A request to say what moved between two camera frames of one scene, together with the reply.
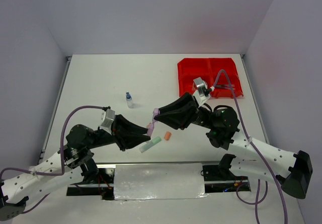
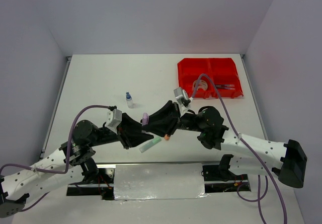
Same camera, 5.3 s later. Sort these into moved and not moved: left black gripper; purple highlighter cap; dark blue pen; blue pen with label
Moved: purple highlighter cap
Not moved: dark blue pen; left black gripper; blue pen with label
